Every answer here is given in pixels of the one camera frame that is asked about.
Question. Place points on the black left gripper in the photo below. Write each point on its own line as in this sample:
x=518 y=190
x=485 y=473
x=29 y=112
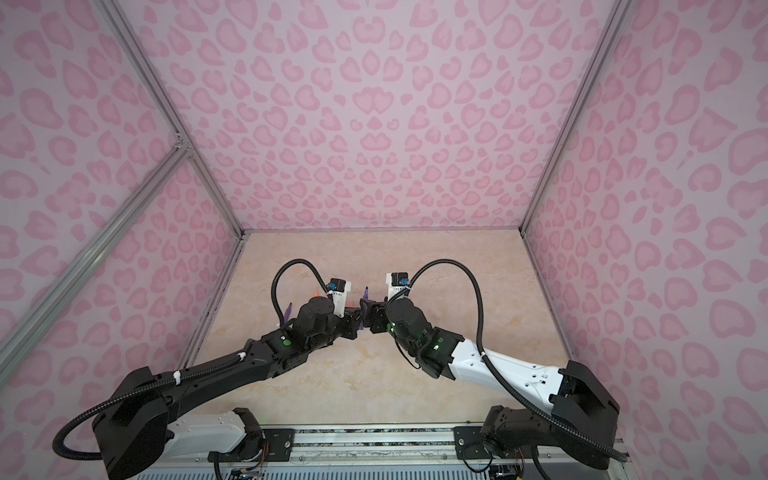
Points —
x=351 y=316

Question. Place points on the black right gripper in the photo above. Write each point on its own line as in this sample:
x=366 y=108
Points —
x=380 y=309

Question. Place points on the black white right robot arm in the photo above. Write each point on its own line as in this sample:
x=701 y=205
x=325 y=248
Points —
x=563 y=407

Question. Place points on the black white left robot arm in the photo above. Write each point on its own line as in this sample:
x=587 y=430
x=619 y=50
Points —
x=131 y=432

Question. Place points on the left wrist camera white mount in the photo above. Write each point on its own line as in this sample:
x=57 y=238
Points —
x=337 y=291

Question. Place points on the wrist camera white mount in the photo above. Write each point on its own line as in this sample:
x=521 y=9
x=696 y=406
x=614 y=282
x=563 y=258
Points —
x=337 y=291
x=398 y=285

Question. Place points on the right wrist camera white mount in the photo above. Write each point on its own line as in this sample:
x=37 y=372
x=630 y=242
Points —
x=398 y=285

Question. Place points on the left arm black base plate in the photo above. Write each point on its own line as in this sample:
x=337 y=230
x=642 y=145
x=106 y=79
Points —
x=270 y=445

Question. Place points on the aluminium front rail frame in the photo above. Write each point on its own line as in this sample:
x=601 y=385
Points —
x=384 y=451

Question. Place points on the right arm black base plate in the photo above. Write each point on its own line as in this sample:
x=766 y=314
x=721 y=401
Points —
x=469 y=443

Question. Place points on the diagonal aluminium wall strut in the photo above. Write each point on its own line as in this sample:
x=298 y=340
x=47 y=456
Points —
x=40 y=318

